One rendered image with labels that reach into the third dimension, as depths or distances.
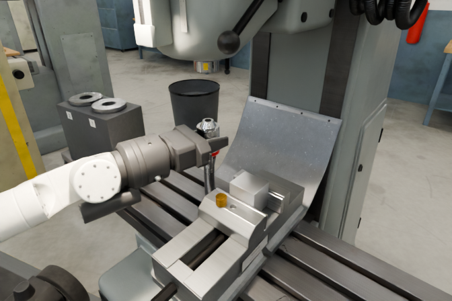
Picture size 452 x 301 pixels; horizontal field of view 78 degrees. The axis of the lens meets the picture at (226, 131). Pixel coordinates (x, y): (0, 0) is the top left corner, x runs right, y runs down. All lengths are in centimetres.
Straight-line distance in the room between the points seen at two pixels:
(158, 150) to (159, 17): 22
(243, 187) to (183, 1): 34
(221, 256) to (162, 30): 38
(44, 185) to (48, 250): 161
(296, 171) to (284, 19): 46
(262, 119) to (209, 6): 57
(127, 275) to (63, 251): 135
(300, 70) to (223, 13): 47
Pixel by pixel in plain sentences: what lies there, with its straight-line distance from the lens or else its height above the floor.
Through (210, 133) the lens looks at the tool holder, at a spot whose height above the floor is 116.
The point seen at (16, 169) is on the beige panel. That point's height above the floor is 34.
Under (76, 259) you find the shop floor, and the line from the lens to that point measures 201.
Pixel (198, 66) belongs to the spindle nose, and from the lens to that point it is 52.
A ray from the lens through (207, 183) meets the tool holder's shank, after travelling 64.
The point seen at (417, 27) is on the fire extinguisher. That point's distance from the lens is 448.
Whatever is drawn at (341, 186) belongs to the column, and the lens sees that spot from 96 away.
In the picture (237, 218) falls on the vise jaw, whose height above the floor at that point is 104.
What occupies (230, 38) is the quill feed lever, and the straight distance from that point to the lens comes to 36.
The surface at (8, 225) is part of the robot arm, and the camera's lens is 50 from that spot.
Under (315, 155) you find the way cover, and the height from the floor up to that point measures 99.
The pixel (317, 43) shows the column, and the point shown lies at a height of 129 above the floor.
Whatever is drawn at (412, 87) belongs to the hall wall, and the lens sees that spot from 474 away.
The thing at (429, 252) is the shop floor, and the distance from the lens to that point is 221.
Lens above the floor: 141
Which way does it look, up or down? 27 degrees down
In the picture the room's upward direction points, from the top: straight up
